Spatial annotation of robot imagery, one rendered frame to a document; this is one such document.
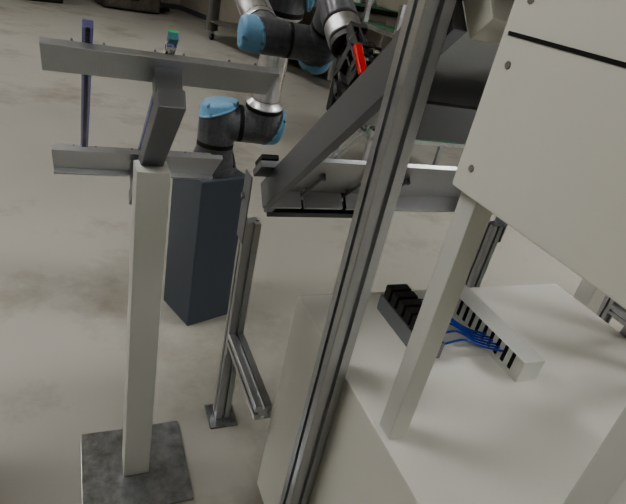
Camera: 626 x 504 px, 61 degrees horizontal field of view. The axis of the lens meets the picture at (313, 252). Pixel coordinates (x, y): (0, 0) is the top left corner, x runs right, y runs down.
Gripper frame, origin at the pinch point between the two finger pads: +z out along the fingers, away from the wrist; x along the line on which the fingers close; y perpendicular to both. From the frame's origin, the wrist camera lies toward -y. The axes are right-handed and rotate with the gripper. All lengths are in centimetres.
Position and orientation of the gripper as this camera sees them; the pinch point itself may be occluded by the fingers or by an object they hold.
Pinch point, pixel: (366, 127)
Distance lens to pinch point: 102.4
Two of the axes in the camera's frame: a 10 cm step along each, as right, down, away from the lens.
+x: 9.1, -0.1, 4.1
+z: 2.0, 8.9, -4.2
